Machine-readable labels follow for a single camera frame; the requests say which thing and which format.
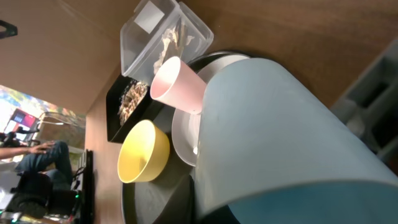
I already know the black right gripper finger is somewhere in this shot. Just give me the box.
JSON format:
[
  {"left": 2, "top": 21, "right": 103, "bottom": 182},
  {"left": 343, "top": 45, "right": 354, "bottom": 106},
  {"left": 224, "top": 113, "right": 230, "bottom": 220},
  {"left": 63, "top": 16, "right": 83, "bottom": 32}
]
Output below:
[{"left": 160, "top": 175, "right": 195, "bottom": 224}]

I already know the yellow bowl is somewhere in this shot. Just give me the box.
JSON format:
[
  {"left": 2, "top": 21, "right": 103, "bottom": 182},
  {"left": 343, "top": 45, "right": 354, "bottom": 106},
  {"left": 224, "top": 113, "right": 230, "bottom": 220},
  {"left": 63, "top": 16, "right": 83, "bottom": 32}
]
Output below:
[{"left": 118, "top": 119, "right": 170, "bottom": 184}]

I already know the grey round plate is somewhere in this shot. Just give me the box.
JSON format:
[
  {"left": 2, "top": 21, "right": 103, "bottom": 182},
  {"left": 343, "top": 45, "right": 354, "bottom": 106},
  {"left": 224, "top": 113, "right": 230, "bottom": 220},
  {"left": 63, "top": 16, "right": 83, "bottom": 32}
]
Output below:
[{"left": 172, "top": 51, "right": 249, "bottom": 167}]

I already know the blue plastic cup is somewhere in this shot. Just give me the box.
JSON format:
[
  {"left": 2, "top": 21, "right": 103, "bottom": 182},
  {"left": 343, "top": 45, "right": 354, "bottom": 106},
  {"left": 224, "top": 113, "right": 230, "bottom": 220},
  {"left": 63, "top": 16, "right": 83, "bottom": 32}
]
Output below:
[{"left": 195, "top": 58, "right": 397, "bottom": 223}]

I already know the pink plastic cup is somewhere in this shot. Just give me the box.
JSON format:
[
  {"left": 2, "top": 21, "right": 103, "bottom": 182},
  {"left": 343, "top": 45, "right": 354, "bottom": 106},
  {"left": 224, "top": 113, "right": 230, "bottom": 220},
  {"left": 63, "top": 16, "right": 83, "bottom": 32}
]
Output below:
[{"left": 150, "top": 56, "right": 206, "bottom": 114}]

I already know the food scraps and rice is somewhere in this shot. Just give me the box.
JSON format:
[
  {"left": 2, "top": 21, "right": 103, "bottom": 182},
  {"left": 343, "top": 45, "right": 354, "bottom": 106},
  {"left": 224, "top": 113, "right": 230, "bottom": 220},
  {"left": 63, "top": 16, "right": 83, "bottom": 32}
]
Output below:
[{"left": 118, "top": 80, "right": 149, "bottom": 126}]

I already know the gold foil wrapper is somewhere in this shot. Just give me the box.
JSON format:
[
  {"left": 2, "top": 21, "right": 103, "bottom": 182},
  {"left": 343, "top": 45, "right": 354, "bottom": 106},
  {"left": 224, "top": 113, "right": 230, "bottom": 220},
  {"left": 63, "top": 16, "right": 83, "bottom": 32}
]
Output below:
[{"left": 175, "top": 18, "right": 187, "bottom": 52}]

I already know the clear plastic waste bin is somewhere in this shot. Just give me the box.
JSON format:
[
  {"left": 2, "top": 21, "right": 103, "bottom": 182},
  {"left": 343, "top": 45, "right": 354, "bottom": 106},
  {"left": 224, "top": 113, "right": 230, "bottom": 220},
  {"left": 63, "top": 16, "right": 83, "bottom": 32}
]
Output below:
[{"left": 120, "top": 0, "right": 214, "bottom": 85}]

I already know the grey dishwasher rack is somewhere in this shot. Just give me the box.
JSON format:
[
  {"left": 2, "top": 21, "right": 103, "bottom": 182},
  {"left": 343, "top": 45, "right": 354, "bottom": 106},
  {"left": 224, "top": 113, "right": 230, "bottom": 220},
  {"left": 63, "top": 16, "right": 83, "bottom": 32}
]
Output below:
[{"left": 330, "top": 40, "right": 397, "bottom": 163}]

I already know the round black serving tray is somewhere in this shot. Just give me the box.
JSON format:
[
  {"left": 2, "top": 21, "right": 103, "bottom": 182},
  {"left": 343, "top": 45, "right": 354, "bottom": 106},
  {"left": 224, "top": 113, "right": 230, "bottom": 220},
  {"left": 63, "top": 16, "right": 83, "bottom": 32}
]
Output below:
[{"left": 120, "top": 51, "right": 242, "bottom": 224}]

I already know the black table edge equipment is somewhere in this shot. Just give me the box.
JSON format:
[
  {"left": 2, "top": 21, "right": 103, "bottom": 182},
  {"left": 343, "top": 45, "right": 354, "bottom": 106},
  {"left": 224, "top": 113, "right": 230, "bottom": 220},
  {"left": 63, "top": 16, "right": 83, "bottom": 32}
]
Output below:
[{"left": 73, "top": 149, "right": 95, "bottom": 224}]

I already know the black rectangular tray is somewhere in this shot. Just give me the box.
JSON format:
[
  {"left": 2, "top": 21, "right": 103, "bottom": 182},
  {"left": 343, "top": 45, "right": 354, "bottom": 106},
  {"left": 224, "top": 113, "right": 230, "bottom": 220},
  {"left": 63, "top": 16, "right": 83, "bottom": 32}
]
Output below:
[{"left": 106, "top": 75, "right": 164, "bottom": 143}]

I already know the seated person in jeans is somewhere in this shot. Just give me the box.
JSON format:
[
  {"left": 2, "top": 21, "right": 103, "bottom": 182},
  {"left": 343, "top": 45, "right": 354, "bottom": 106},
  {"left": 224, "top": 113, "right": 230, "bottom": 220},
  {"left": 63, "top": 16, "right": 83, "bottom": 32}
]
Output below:
[{"left": 1, "top": 141, "right": 73, "bottom": 190}]

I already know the black office chair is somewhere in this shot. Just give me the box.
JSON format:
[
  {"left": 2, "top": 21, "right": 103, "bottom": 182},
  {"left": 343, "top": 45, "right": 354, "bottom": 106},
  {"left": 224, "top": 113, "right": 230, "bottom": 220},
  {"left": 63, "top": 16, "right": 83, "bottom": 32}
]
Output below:
[{"left": 1, "top": 172, "right": 81, "bottom": 219}]

